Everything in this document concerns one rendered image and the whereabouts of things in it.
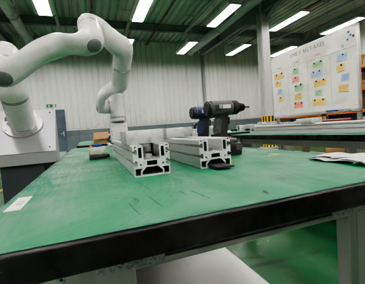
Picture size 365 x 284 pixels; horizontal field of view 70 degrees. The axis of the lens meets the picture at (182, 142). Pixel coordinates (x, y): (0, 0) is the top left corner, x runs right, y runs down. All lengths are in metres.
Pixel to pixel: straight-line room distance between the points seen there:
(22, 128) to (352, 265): 1.44
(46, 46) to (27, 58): 0.09
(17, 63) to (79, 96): 11.29
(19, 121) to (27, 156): 0.18
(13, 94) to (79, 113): 11.09
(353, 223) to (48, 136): 1.35
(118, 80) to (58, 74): 11.38
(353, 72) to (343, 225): 3.10
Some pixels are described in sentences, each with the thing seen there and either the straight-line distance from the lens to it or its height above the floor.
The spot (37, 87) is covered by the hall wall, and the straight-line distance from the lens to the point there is 12.77.
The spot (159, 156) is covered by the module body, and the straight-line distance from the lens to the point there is 0.72.
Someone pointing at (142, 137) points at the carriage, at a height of 0.88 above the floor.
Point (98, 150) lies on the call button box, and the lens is 1.33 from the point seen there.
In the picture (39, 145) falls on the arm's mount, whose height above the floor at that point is 0.87.
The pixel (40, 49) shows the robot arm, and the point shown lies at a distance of 1.28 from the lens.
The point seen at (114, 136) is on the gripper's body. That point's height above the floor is 0.89.
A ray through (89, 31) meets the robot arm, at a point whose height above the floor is 1.32.
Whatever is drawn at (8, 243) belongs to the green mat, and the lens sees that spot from 0.39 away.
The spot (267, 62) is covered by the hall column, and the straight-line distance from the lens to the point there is 9.54.
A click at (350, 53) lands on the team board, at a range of 3.78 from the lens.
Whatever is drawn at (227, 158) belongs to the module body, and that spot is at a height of 0.80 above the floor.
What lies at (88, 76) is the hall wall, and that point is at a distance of 12.69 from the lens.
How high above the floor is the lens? 0.90
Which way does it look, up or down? 3 degrees down
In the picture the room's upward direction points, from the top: 4 degrees counter-clockwise
